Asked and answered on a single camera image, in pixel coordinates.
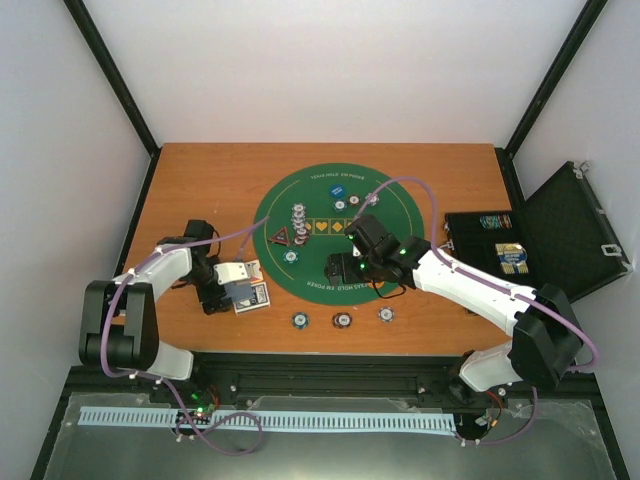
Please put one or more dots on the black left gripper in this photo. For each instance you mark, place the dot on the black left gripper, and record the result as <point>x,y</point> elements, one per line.
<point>217,307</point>

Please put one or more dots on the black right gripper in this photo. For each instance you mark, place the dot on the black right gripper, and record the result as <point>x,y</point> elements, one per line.
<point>332,270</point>

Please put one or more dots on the blue backed card deck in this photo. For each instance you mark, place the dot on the blue backed card deck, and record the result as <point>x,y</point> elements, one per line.
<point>238,292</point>

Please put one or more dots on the purple white chip stack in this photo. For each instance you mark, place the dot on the purple white chip stack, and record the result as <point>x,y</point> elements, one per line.
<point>386,314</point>

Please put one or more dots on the orange black chip stack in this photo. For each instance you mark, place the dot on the orange black chip stack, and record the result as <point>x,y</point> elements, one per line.
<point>342,320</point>

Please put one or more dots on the blue small blind button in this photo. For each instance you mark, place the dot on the blue small blind button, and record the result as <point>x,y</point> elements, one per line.
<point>337,191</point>

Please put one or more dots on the spread row of chips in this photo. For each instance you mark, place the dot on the spread row of chips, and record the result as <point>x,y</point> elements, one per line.
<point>299,224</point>

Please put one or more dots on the green blue chip stack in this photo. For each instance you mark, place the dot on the green blue chip stack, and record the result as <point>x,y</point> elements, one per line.
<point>300,320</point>

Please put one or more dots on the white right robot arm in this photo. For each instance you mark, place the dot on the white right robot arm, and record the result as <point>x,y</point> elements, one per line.
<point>543,331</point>

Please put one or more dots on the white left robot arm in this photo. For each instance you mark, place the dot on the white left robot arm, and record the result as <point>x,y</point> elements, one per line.
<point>119,327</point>

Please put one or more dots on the yellow ace card box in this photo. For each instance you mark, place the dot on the yellow ace card box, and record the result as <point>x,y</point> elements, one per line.
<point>254,270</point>

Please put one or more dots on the blue club special card box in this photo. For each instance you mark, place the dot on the blue club special card box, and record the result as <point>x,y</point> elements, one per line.
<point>258,299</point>

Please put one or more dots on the green round poker mat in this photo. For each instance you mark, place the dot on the green round poker mat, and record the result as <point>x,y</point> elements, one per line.
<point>307,213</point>

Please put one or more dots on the triangular all in button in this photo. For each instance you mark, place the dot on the triangular all in button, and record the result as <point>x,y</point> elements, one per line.
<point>280,237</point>

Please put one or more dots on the multicolour chips in case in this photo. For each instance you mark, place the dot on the multicolour chips in case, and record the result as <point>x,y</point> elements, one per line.
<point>494,222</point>

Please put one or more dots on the gold blue card pack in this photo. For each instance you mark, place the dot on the gold blue card pack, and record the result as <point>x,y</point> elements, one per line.
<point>512,258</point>

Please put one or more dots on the black chip carrying case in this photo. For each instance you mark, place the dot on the black chip carrying case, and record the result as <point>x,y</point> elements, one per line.
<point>563,227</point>

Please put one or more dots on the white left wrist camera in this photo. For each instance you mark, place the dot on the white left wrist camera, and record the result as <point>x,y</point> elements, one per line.
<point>231,272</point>

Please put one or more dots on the black front frame rail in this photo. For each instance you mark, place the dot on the black front frame rail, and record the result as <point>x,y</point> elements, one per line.
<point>421,380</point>

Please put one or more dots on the light blue cable duct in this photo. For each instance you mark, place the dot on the light blue cable duct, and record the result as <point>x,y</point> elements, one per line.
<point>274,421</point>

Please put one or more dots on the black frame post left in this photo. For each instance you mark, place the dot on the black frame post left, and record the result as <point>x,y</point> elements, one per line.
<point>94,40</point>

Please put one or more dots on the black frame post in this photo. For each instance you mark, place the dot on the black frame post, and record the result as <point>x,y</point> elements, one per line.
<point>94,40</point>
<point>571,45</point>

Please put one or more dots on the black frame post right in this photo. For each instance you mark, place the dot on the black frame post right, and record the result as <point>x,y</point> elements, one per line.
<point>571,45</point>

